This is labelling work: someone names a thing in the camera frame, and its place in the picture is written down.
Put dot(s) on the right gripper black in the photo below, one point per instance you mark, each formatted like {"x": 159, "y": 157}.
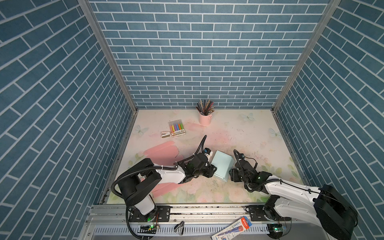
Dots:
{"x": 233, "y": 172}

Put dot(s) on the pink metal pencil cup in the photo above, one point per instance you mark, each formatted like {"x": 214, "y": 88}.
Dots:
{"x": 205, "y": 120}

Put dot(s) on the round black device green light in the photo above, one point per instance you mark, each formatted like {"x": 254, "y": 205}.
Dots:
{"x": 276, "y": 231}

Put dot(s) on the pink flat paper box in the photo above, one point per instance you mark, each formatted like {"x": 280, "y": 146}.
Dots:
{"x": 164, "y": 154}

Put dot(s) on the small white eraser box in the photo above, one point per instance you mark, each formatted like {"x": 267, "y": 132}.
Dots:
{"x": 165, "y": 134}

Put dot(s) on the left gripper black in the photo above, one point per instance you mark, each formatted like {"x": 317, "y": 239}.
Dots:
{"x": 210, "y": 170}

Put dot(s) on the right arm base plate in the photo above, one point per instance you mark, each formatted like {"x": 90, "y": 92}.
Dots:
{"x": 261, "y": 213}

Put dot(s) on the bundle of coloured pencils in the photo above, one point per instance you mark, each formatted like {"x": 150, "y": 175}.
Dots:
{"x": 205, "y": 107}

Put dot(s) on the red blue pen package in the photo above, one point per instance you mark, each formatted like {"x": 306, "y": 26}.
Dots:
{"x": 233, "y": 230}

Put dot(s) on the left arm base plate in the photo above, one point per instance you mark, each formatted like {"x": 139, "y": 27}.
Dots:
{"x": 158, "y": 214}

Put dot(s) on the black metal clip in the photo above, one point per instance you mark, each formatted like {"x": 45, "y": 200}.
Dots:
{"x": 179, "y": 228}

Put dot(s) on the light blue paper box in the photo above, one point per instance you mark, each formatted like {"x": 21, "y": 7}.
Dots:
{"x": 223, "y": 163}

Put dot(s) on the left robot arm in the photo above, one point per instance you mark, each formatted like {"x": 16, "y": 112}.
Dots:
{"x": 135, "y": 185}

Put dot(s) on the clear highlighter marker pack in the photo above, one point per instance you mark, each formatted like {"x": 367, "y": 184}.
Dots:
{"x": 177, "y": 128}

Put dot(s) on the small green circuit board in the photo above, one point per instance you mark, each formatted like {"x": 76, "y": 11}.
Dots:
{"x": 147, "y": 229}

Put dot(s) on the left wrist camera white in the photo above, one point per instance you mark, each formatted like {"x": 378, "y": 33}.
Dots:
{"x": 209, "y": 154}

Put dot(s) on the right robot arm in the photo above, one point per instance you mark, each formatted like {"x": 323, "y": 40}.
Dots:
{"x": 322, "y": 206}

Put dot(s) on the aluminium mounting rail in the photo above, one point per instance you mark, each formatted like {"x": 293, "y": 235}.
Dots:
{"x": 201, "y": 222}

